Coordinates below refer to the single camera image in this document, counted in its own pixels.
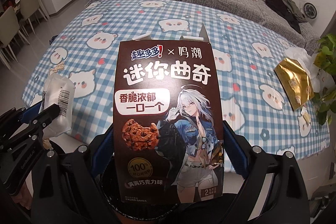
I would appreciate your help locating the black garment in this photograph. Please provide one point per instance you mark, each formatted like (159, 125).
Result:
(278, 7)

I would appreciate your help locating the brown paper scrap with twine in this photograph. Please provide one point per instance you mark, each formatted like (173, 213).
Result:
(56, 69)

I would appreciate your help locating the beige dining chair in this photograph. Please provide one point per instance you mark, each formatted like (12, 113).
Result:
(32, 3)
(10, 27)

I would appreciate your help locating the round dark fan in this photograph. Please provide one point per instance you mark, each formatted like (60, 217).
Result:
(309, 10)

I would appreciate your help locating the brown cookie box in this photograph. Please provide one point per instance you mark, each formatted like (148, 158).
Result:
(168, 98)

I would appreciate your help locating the white plastic bag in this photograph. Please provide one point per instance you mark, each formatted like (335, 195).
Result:
(59, 100)

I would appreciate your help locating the small cream wrapper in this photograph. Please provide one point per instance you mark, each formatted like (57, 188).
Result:
(305, 115)

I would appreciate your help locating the trash bin with black bag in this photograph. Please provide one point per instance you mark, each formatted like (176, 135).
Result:
(109, 187)

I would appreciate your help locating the green potted plant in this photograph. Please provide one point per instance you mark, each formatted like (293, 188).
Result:
(328, 56)

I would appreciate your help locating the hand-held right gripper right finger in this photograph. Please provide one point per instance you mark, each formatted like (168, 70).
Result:
(237, 154)

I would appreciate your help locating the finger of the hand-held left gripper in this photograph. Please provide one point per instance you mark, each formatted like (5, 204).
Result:
(29, 111)
(46, 114)

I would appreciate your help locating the gold tissue pack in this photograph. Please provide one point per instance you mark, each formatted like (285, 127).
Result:
(294, 82)

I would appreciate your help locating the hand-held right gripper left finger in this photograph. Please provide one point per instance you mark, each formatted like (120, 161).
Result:
(101, 150)

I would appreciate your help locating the grey garment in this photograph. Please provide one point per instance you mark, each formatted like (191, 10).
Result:
(295, 10)

